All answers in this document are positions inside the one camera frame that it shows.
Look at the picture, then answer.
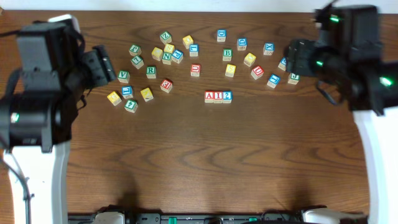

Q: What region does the blue 2 block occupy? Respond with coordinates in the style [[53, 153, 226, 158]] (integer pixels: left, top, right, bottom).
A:
[[223, 91, 233, 103]]

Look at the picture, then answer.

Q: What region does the red I block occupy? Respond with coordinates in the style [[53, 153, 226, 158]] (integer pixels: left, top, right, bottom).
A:
[[213, 91, 223, 103]]

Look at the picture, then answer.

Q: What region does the red A block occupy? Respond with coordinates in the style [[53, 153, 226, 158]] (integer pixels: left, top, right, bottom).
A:
[[205, 91, 214, 103]]

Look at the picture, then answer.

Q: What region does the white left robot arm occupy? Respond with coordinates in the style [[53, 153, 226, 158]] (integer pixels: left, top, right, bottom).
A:
[[1, 14, 116, 223]]

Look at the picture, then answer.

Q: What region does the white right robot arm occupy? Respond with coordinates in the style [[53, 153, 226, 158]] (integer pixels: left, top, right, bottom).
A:
[[284, 3, 397, 223]]

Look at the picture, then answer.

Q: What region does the green J block right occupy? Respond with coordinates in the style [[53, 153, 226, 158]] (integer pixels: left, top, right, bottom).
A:
[[288, 73, 300, 85]]

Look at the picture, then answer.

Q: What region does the green j block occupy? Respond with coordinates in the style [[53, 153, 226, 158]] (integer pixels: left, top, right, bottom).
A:
[[129, 44, 142, 57], [288, 73, 300, 85]]

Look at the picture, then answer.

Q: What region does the green V block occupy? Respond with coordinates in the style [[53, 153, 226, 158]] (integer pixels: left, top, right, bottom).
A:
[[118, 70, 130, 83]]

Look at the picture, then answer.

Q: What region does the yellow G block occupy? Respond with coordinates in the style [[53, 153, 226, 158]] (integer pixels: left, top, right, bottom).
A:
[[107, 91, 122, 106]]

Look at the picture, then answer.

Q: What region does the blue X block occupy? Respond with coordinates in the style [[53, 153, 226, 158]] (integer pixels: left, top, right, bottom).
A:
[[263, 42, 275, 55]]

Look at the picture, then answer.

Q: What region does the blue I block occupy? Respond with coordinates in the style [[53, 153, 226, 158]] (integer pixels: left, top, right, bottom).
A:
[[267, 74, 280, 88]]

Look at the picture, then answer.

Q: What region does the blue T block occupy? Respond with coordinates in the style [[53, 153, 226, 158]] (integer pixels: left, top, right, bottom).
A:
[[121, 86, 134, 99]]

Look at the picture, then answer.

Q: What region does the green 7 block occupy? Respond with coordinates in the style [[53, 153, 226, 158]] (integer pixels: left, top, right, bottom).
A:
[[131, 55, 144, 69]]

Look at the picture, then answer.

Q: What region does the green J block left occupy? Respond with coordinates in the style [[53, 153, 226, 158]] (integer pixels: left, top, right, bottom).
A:
[[129, 44, 142, 57]]

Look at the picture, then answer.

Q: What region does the red U block right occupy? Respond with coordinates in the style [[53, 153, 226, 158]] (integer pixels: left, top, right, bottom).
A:
[[251, 65, 264, 80]]

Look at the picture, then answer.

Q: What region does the red u block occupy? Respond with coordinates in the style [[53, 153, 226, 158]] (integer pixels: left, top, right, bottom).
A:
[[190, 64, 201, 77], [251, 65, 264, 80]]

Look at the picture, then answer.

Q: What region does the green 4 block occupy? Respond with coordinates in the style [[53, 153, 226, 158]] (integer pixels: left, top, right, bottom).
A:
[[124, 100, 138, 113]]

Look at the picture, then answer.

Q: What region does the green R block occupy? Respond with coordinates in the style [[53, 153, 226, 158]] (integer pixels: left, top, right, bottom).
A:
[[146, 66, 157, 79]]

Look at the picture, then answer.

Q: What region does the yellow K block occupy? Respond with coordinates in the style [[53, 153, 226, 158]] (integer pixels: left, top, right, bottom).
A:
[[141, 87, 154, 102]]

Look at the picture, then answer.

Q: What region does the blue D block near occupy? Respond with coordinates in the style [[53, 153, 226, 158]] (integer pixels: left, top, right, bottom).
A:
[[237, 38, 248, 51]]

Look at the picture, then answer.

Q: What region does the blue d block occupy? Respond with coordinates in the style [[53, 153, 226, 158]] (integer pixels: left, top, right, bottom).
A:
[[237, 38, 248, 51], [216, 29, 226, 42]]

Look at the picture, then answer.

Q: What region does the yellow C block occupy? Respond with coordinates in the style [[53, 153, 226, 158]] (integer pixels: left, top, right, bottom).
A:
[[151, 47, 164, 61]]

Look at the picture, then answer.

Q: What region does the red E block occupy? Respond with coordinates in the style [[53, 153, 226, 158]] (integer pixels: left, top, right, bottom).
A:
[[160, 79, 173, 93]]

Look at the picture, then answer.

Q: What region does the green N block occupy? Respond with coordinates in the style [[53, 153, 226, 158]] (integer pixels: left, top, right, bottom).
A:
[[162, 52, 172, 65]]

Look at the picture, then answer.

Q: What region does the yellow S block centre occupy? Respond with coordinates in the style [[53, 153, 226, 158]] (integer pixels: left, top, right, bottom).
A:
[[225, 64, 236, 77]]

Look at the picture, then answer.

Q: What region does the yellow s block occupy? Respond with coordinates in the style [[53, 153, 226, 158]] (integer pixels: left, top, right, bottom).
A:
[[225, 64, 236, 77], [164, 44, 175, 54]]

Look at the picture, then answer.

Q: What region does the green B block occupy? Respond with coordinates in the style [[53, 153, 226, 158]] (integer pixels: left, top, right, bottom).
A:
[[223, 49, 233, 62]]

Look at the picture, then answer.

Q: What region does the green Z block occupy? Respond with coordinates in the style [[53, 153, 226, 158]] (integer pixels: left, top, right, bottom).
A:
[[160, 31, 172, 45]]

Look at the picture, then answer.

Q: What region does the blue P block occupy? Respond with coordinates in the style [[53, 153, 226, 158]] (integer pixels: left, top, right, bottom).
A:
[[172, 49, 183, 63]]

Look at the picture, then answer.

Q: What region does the blue D block far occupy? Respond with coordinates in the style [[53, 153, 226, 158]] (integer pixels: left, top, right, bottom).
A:
[[216, 29, 226, 42]]

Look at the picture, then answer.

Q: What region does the yellow O block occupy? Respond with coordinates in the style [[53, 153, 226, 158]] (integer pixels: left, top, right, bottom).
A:
[[182, 35, 194, 49]]

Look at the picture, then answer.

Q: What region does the red U block left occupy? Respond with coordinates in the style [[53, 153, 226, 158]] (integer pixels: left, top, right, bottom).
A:
[[190, 64, 201, 77]]

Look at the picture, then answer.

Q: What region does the blue L block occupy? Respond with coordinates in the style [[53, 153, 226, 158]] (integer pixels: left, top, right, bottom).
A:
[[189, 44, 199, 57]]

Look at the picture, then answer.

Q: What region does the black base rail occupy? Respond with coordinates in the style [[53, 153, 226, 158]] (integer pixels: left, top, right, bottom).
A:
[[68, 207, 368, 224]]

